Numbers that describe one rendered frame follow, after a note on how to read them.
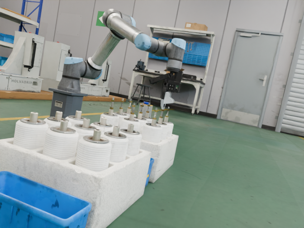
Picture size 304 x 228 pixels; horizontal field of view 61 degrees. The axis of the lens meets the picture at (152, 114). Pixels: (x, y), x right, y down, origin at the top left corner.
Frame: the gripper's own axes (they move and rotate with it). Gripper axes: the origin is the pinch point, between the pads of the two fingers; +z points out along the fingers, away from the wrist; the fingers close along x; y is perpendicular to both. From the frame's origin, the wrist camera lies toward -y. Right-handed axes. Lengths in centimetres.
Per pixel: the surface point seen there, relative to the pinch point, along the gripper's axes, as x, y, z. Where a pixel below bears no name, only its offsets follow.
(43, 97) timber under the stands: 164, -187, 31
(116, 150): -57, -1, 13
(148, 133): -16.2, -1.0, 12.7
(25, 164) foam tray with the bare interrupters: -71, -23, 20
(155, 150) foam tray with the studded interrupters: -19.8, 4.7, 19.3
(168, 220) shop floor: -50, 19, 34
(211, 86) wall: 503, 14, -38
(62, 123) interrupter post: -65, -17, 7
